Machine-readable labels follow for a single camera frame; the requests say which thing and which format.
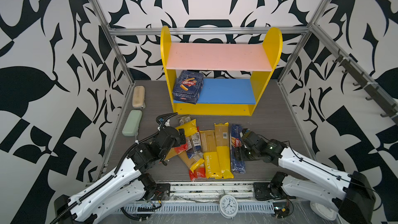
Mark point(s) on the plain yellow spaghetti bag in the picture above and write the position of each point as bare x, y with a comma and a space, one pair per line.
223, 149

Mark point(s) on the square white clock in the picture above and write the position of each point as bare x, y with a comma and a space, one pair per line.
323, 212

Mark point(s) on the round white alarm clock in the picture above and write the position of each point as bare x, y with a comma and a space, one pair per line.
228, 206

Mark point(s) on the white slotted cable duct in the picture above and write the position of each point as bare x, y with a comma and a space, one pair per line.
199, 208

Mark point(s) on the mint green zipper case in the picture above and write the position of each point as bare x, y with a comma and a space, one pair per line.
132, 123

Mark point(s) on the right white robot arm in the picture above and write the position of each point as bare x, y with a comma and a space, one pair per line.
349, 195

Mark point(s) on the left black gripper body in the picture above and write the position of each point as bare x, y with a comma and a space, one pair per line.
177, 141

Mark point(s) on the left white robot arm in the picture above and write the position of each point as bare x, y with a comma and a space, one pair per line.
128, 182

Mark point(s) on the clear blue label noodle pack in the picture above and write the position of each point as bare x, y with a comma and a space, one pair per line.
194, 141

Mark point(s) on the blue Barilla spaghetti bag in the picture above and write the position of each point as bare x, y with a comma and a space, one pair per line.
237, 163

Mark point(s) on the yellow wooden shelf unit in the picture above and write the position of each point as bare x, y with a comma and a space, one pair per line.
273, 45

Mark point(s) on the blue lower shelf board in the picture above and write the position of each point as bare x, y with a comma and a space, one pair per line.
227, 91

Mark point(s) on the beige zipper case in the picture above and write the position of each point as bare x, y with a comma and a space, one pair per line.
138, 99

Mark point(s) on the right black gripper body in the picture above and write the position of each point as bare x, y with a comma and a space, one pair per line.
244, 154

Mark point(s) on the yellow Pastatime spaghetti bag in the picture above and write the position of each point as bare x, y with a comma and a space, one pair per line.
210, 155

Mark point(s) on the yellow spaghetti bag with barcode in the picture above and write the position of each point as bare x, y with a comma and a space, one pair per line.
190, 129

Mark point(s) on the blue Barilla pasta box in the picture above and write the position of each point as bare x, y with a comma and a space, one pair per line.
188, 87

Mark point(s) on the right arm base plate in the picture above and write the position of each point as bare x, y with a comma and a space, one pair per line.
268, 191

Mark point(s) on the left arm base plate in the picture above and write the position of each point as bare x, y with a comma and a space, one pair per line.
157, 192

